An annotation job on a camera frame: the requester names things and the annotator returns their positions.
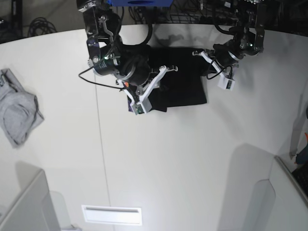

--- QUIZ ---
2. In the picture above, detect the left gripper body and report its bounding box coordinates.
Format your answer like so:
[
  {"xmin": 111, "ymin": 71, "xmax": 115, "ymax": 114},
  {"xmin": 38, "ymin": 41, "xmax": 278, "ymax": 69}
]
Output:
[{"xmin": 213, "ymin": 43, "xmax": 241, "ymax": 67}]

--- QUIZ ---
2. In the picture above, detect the grey T-shirt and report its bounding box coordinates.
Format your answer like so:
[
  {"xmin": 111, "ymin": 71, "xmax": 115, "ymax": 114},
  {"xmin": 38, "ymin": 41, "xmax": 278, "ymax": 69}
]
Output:
[{"xmin": 0, "ymin": 68, "xmax": 44, "ymax": 148}]

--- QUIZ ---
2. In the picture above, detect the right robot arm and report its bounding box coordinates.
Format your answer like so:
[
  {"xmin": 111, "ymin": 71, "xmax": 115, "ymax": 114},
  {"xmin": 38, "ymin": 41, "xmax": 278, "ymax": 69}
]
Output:
[{"xmin": 77, "ymin": 0, "xmax": 153, "ymax": 86}]

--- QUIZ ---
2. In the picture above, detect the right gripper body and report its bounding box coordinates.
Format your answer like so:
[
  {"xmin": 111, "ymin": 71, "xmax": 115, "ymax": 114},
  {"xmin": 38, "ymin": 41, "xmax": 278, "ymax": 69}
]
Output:
[{"xmin": 115, "ymin": 54, "xmax": 151, "ymax": 86}]

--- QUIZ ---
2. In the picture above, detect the black T-shirt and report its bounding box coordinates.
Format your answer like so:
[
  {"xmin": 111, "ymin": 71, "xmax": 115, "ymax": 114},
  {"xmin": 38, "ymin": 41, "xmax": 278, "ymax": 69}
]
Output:
[{"xmin": 126, "ymin": 45, "xmax": 208, "ymax": 114}]

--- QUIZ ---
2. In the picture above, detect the black keyboard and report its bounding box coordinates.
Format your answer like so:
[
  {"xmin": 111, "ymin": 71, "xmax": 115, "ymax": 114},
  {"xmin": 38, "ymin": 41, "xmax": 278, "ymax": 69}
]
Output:
[{"xmin": 292, "ymin": 166, "xmax": 308, "ymax": 196}]

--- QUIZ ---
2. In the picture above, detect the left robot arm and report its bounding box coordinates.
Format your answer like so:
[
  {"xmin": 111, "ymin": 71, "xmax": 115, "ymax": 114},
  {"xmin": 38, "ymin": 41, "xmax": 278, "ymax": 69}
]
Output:
[{"xmin": 212, "ymin": 0, "xmax": 267, "ymax": 67}]

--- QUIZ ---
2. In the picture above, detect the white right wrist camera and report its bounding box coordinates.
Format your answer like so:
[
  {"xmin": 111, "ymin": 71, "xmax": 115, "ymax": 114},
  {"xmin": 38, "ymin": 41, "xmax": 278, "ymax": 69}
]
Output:
[{"xmin": 116, "ymin": 65, "xmax": 178, "ymax": 115}]

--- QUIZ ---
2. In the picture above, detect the blue box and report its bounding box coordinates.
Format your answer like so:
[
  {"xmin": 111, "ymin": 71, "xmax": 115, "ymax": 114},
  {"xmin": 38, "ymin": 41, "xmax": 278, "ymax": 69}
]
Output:
[{"xmin": 106, "ymin": 0, "xmax": 173, "ymax": 7}]

